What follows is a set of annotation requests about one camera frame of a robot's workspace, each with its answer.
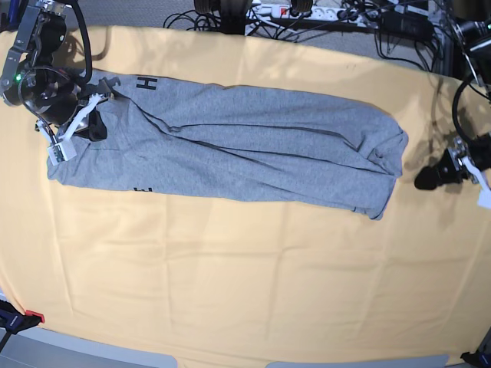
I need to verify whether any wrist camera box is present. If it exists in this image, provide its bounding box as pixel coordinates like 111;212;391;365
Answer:
477;188;491;209
47;140;77;166

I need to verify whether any blue clamp right corner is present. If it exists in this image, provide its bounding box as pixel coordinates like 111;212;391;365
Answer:
460;350;491;368

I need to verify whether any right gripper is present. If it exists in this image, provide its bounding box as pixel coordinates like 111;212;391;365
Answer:
36;77;120;142

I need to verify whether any grey t-shirt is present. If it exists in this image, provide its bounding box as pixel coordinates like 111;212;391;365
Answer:
48;74;408;219

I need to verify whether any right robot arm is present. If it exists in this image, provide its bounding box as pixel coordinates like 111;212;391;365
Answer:
1;1;115;144

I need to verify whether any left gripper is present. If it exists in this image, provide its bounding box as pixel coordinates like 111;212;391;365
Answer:
414;133;490;191

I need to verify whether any yellow table cloth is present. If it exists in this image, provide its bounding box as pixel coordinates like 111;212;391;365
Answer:
1;27;490;367

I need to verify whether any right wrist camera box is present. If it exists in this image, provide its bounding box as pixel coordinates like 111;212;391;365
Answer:
47;140;77;166

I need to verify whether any black power adapter brick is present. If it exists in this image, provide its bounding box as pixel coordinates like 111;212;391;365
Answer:
381;11;434;41

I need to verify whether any tangle of black cables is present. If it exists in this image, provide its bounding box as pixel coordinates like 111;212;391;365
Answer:
374;7;461;74

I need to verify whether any blue clamp with red tip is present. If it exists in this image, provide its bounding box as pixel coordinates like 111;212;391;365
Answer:
0;301;45;350

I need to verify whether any white power strip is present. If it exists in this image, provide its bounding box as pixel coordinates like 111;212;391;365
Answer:
247;2;377;28

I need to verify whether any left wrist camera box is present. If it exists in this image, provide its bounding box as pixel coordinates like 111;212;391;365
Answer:
477;188;491;209

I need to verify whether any black robot base post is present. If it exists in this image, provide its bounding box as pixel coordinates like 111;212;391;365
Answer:
214;0;252;35

